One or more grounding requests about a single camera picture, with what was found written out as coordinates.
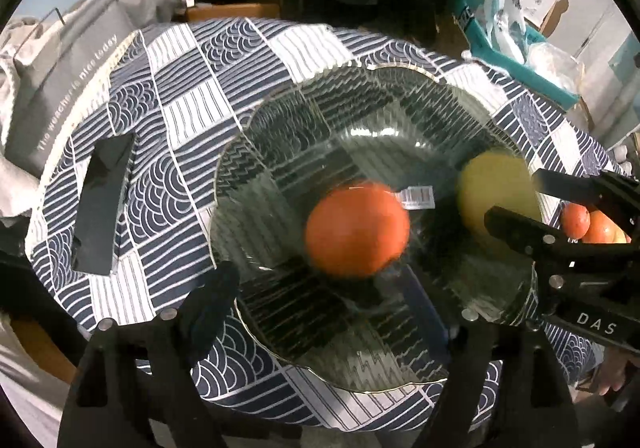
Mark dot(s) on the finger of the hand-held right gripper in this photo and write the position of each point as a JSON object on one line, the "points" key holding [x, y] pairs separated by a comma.
{"points": [[570, 183], [520, 228]]}

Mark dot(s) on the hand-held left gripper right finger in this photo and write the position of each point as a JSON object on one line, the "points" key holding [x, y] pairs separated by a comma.
{"points": [[422, 305]]}

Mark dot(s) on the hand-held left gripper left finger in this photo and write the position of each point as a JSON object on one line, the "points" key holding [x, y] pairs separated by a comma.
{"points": [[215, 298]]}

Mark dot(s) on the small reddish tangerine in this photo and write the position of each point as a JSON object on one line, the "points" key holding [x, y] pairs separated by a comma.
{"points": [[575, 220]]}

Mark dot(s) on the yellow-green apple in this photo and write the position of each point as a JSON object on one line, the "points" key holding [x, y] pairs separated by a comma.
{"points": [[490, 183]]}

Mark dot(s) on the large orange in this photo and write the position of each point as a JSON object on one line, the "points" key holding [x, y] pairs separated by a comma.
{"points": [[357, 228]]}

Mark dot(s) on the clear glass bowl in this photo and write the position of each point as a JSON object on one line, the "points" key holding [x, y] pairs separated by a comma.
{"points": [[300, 168]]}

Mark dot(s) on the person's right hand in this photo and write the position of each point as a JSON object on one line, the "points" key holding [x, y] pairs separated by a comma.
{"points": [[614, 375]]}

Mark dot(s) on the clear plastic bag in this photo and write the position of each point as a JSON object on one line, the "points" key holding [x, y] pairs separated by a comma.
{"points": [[555, 65]]}

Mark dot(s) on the teal plastic basket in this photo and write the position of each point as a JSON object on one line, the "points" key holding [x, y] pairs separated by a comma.
{"points": [[505, 58]]}

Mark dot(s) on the black phone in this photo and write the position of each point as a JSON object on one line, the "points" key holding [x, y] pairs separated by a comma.
{"points": [[100, 208]]}

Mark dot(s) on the blue white patterned tablecloth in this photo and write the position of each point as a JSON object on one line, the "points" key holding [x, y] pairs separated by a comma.
{"points": [[175, 138]]}

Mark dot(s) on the grey bag with white print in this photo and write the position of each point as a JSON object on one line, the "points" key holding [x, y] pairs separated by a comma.
{"points": [[65, 93]]}

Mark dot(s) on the wooden box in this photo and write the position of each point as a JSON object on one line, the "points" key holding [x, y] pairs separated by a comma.
{"points": [[230, 12]]}

